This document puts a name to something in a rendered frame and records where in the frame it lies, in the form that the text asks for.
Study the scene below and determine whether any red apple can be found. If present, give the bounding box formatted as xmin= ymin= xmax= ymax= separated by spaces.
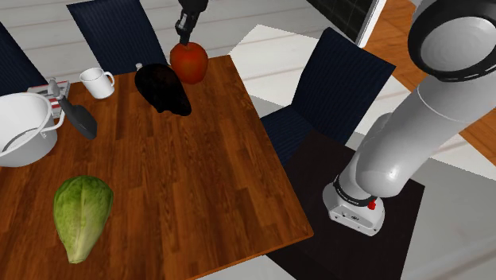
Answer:
xmin=169 ymin=41 xmax=209 ymax=85

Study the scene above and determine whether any dark blue chair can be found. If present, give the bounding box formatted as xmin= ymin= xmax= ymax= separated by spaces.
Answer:
xmin=0 ymin=21 xmax=48 ymax=97
xmin=259 ymin=26 xmax=397 ymax=168
xmin=66 ymin=0 xmax=169 ymax=76

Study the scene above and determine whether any black lumpy object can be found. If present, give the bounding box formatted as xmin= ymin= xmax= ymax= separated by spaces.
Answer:
xmin=134 ymin=63 xmax=193 ymax=117

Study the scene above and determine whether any white mug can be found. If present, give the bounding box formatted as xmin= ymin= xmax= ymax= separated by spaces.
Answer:
xmin=79 ymin=67 xmax=116 ymax=100

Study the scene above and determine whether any brown wooden table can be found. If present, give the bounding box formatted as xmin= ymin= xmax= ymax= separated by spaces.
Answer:
xmin=0 ymin=54 xmax=316 ymax=280

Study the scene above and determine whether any red and white striped book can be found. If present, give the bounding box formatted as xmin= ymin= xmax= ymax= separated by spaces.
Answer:
xmin=26 ymin=80 xmax=72 ymax=119

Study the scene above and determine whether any green lettuce head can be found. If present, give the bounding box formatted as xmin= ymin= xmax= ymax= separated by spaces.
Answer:
xmin=52 ymin=175 xmax=115 ymax=265

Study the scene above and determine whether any black robot stand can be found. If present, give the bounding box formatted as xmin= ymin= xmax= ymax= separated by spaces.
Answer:
xmin=266 ymin=130 xmax=425 ymax=280

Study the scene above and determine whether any black panel with white frame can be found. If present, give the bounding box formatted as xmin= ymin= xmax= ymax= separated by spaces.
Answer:
xmin=305 ymin=0 xmax=389 ymax=49

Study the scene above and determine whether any white pot with handles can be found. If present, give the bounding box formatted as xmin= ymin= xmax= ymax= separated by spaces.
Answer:
xmin=0 ymin=91 xmax=66 ymax=169

